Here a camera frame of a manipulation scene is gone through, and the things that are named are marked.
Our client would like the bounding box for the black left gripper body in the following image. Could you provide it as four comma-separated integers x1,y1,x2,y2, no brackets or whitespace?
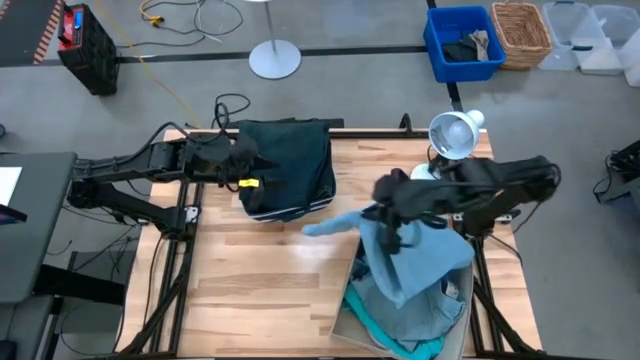
223,133,262,180

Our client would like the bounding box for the black case with red top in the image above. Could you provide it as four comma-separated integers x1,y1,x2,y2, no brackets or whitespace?
56,3,121,97

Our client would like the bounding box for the navy white striped fabric bin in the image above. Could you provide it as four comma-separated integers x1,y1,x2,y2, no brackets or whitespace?
233,118,338,224

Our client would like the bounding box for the black garment in crate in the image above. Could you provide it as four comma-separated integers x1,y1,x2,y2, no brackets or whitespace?
441,33,477,64

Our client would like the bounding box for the clear plastic bin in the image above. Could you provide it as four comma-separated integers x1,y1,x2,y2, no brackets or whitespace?
538,0,594,72
571,4,640,77

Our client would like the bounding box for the beige garment in crate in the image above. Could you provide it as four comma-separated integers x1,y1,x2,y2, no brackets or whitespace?
467,29,491,63

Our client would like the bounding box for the black floor cable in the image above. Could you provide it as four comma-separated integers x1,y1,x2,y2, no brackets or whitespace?
210,92,252,130

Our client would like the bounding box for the grey desk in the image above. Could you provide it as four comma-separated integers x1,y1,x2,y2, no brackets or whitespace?
0,151,79,305

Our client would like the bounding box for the yellow cord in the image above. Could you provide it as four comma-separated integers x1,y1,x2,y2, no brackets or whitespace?
93,0,202,128

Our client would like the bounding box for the grey floor cable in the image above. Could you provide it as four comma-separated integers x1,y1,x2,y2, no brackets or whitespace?
191,0,245,44

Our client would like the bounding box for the black aluminium frame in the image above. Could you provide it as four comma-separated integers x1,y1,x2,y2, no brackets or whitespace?
118,127,547,360

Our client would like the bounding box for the black mat with striped edge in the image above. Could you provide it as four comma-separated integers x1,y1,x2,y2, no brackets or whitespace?
0,0,66,67

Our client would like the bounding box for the black equipment with cables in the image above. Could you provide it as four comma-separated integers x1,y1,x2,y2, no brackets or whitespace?
591,138,640,206

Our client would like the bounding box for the blue plastic crate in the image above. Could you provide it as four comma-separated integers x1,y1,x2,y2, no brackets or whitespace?
423,5,507,84

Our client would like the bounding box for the beige fabric bin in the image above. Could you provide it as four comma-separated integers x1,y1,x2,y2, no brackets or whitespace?
329,233,475,360

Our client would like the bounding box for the wicker basket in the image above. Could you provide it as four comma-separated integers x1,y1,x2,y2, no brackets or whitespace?
489,1,554,71

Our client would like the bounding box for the light blue garment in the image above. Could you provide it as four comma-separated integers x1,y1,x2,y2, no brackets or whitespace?
301,208,477,310

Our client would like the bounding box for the turquoise garment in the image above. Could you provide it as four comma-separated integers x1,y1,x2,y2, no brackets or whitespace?
343,293,447,360

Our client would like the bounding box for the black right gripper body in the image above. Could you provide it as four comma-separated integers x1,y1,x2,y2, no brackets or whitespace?
371,168,427,227

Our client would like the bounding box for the dark blue device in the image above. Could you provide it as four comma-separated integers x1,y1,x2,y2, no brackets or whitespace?
0,203,29,226

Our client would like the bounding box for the white desk lamp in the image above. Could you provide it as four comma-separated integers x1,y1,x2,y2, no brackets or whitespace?
410,108,486,182

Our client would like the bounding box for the white paper sheet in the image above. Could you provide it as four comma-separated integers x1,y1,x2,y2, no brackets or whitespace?
0,166,24,207

